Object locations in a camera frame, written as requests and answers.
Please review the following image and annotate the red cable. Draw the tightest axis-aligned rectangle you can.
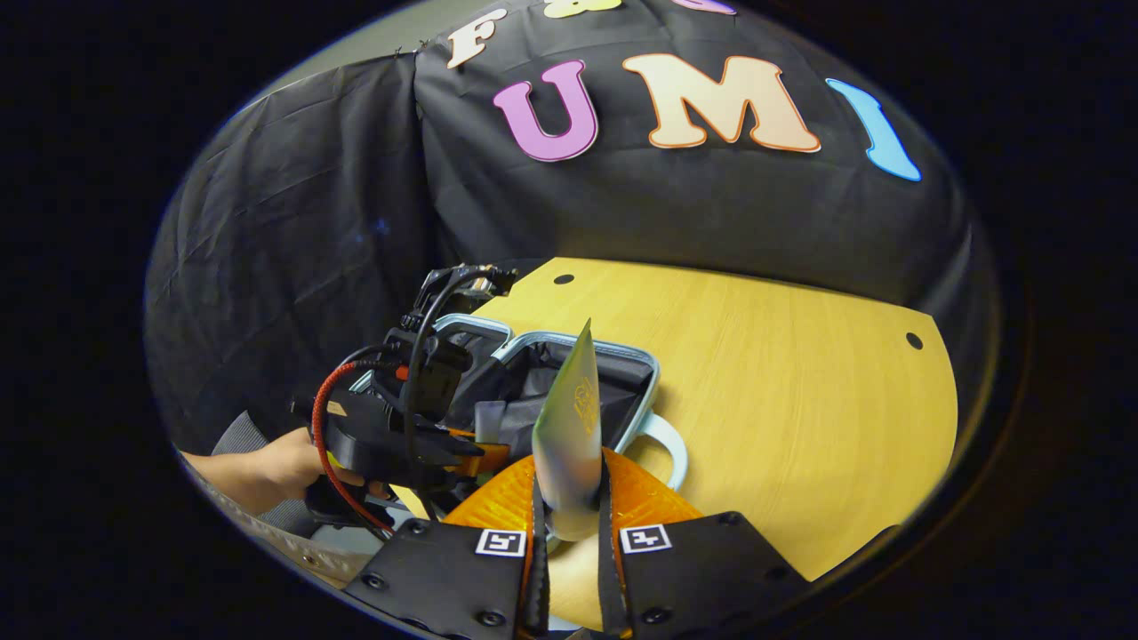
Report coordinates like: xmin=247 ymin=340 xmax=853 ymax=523
xmin=311 ymin=359 xmax=397 ymax=536

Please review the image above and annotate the pale perforated strip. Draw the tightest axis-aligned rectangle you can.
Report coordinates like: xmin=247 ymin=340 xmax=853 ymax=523
xmin=181 ymin=460 xmax=379 ymax=589

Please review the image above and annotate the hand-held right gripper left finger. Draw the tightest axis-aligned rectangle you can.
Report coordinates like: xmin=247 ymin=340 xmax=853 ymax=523
xmin=342 ymin=453 xmax=553 ymax=640

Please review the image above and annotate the light blue suitcase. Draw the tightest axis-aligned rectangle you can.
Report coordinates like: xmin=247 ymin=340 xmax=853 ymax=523
xmin=351 ymin=313 xmax=691 ymax=499

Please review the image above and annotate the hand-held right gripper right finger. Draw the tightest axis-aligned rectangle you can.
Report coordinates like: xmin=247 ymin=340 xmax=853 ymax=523
xmin=596 ymin=447 xmax=811 ymax=637

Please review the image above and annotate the black backdrop cloth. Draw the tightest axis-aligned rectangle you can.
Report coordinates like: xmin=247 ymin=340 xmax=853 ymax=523
xmin=144 ymin=0 xmax=1001 ymax=454

